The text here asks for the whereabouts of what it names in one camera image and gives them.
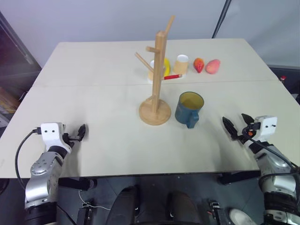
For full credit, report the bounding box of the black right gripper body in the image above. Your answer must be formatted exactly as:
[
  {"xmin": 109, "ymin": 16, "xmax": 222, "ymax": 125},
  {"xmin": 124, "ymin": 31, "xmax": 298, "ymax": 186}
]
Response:
[{"xmin": 235, "ymin": 121, "xmax": 261, "ymax": 146}]

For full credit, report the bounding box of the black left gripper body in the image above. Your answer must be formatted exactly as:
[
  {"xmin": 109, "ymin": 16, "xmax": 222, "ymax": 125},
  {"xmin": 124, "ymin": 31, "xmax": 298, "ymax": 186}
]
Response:
[{"xmin": 62, "ymin": 132, "xmax": 82, "ymax": 148}]

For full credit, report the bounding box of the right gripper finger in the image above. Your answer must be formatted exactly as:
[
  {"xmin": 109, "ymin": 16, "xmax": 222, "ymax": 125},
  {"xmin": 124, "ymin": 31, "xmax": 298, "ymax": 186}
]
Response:
[
  {"xmin": 222, "ymin": 116, "xmax": 240, "ymax": 142},
  {"xmin": 241, "ymin": 113, "xmax": 255, "ymax": 126}
]

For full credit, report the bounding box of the brown paper cup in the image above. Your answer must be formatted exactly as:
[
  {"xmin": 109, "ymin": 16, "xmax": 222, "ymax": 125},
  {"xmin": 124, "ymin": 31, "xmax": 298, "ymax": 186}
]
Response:
[{"xmin": 173, "ymin": 54, "xmax": 190, "ymax": 75}]

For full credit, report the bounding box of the wooden mug tree stand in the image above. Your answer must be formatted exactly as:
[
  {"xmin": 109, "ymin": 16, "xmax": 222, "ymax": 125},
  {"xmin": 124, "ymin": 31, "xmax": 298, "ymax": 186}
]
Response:
[{"xmin": 134, "ymin": 15, "xmax": 176, "ymax": 126}]

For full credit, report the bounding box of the white-rimmed paper cup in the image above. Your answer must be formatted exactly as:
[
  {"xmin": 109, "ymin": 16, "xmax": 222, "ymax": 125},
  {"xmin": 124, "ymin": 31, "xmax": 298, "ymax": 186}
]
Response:
[{"xmin": 147, "ymin": 60, "xmax": 156, "ymax": 82}]

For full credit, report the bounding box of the blue mug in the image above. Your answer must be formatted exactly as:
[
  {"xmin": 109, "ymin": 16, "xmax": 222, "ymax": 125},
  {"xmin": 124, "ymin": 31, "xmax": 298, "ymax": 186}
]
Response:
[{"xmin": 174, "ymin": 91, "xmax": 205, "ymax": 129}]

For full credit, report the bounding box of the pink toy peach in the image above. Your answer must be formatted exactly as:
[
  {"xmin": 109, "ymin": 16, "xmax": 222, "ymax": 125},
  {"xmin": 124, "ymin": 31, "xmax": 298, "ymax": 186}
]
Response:
[{"xmin": 205, "ymin": 59, "xmax": 222, "ymax": 75}]

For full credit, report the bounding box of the red toy strawberry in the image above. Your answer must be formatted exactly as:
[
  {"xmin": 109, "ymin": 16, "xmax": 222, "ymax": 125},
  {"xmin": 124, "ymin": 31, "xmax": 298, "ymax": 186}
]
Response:
[{"xmin": 193, "ymin": 57, "xmax": 205, "ymax": 74}]

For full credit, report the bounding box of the red marker pen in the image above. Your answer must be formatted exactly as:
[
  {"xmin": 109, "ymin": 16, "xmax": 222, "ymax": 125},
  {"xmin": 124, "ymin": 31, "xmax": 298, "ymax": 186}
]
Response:
[{"xmin": 163, "ymin": 73, "xmax": 183, "ymax": 81}]

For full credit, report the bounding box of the yellow banana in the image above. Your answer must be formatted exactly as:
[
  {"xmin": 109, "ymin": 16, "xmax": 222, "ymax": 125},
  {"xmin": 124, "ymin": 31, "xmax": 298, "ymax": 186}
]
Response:
[{"xmin": 163, "ymin": 57, "xmax": 172, "ymax": 77}]

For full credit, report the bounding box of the dark grey cabinet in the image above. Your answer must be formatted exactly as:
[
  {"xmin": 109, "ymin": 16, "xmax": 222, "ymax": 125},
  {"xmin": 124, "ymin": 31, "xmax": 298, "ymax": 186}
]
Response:
[{"xmin": 0, "ymin": 10, "xmax": 43, "ymax": 94}]

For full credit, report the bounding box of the black slanted pole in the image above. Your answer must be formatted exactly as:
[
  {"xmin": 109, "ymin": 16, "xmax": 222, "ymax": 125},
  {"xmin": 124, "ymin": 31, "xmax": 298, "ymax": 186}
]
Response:
[{"xmin": 211, "ymin": 0, "xmax": 233, "ymax": 39}]

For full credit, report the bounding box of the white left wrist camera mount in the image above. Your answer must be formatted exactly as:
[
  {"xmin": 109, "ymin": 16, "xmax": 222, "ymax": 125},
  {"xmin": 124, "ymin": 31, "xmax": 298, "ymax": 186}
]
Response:
[{"xmin": 40, "ymin": 122, "xmax": 72, "ymax": 150}]

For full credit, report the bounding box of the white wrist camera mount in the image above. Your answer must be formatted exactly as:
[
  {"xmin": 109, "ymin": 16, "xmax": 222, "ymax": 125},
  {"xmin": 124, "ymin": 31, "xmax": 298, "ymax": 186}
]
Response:
[
  {"xmin": 40, "ymin": 122, "xmax": 72, "ymax": 150},
  {"xmin": 254, "ymin": 115, "xmax": 278, "ymax": 143}
]

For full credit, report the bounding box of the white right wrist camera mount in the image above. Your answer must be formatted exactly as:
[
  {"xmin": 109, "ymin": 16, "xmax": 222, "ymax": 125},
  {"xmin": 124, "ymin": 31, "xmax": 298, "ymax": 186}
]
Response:
[{"xmin": 254, "ymin": 115, "xmax": 278, "ymax": 143}]

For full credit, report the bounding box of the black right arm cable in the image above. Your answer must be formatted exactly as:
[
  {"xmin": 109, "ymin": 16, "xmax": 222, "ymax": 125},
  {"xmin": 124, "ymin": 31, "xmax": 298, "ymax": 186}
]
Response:
[{"xmin": 245, "ymin": 135, "xmax": 300, "ymax": 186}]

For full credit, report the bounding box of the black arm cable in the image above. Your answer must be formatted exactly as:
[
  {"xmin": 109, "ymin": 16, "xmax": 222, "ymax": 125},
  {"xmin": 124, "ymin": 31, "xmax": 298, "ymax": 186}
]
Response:
[
  {"xmin": 15, "ymin": 127, "xmax": 43, "ymax": 189},
  {"xmin": 245, "ymin": 135, "xmax": 300, "ymax": 186}
]

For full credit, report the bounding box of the black table frame bar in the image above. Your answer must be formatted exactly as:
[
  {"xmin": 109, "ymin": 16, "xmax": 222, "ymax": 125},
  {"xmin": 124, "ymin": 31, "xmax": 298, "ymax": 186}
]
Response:
[
  {"xmin": 217, "ymin": 172, "xmax": 262, "ymax": 186},
  {"xmin": 58, "ymin": 177, "xmax": 97, "ymax": 192}
]

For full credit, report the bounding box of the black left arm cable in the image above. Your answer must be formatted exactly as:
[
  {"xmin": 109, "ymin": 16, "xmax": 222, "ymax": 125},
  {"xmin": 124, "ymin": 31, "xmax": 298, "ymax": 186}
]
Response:
[{"xmin": 15, "ymin": 127, "xmax": 43, "ymax": 189}]

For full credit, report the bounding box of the thin white floor cable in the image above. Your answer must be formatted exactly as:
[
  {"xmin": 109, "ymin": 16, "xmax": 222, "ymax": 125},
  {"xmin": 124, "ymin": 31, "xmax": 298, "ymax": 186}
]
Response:
[{"xmin": 78, "ymin": 189, "xmax": 111, "ymax": 211}]

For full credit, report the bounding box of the black stand bracket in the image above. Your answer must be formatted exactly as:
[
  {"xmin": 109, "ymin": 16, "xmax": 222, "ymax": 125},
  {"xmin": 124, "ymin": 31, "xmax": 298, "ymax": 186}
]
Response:
[
  {"xmin": 76, "ymin": 201, "xmax": 95, "ymax": 225},
  {"xmin": 208, "ymin": 201, "xmax": 225, "ymax": 225}
]

